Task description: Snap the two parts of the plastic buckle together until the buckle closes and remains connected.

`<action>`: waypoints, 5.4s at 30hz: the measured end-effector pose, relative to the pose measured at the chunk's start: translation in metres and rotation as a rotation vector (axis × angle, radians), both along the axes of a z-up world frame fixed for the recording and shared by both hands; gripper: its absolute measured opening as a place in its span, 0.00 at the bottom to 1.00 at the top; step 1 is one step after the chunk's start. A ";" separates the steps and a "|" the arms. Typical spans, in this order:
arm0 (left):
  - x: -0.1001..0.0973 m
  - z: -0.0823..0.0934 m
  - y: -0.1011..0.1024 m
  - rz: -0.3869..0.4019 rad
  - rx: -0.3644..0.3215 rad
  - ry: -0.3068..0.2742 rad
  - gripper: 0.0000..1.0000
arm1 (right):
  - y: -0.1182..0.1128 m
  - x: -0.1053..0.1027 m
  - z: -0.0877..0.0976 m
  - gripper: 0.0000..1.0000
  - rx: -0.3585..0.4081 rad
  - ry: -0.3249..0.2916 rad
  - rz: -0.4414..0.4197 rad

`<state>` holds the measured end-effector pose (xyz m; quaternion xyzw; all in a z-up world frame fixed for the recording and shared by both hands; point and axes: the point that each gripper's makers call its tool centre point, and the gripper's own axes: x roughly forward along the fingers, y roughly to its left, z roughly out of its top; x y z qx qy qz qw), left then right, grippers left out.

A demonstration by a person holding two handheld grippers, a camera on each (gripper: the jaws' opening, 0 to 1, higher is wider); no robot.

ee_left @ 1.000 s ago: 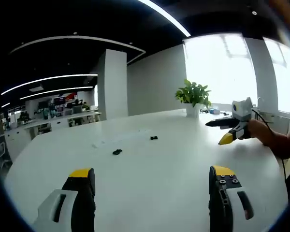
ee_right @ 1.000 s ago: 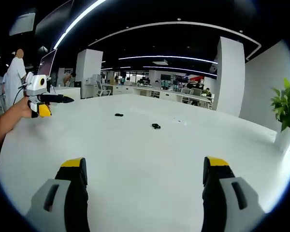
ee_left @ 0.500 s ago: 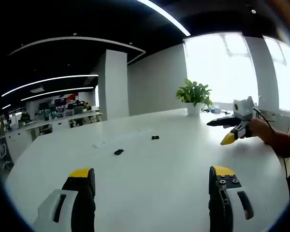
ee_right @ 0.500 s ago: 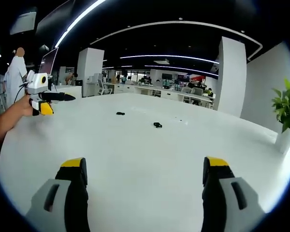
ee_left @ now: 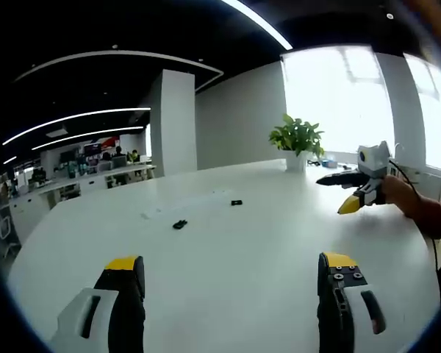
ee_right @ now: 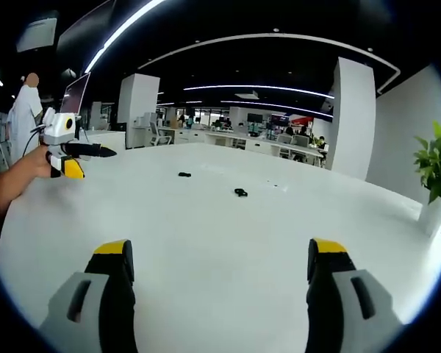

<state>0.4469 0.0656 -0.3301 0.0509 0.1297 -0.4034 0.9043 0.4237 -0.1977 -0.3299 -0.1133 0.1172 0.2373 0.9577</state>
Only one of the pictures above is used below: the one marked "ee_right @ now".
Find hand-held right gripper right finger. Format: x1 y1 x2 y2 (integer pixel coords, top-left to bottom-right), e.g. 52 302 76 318
306 237 407 353

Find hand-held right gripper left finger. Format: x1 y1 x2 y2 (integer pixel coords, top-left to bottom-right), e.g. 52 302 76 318
37 238 138 353

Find person's left hand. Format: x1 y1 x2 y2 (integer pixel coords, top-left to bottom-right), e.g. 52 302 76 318
24 146 62 179

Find computer monitor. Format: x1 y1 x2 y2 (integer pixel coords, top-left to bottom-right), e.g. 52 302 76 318
60 72 92 115

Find white square pillar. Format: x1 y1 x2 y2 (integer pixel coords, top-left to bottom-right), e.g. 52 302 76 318
330 56 376 181
116 73 161 149

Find white office chair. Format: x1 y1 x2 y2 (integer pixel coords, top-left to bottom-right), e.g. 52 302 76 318
148 121 174 147

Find ceiling air conditioner unit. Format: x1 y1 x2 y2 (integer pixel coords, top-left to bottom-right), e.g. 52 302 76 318
15 16 59 53

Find white plant pot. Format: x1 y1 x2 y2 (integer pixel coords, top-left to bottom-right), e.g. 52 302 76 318
417 200 441 236

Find green potted plant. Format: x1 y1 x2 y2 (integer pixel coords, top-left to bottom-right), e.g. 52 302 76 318
413 120 441 216

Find long white office desk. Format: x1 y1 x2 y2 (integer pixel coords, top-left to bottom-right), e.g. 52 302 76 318
204 130 328 166

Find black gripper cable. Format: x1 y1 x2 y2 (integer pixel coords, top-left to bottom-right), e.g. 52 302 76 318
20 124 47 155

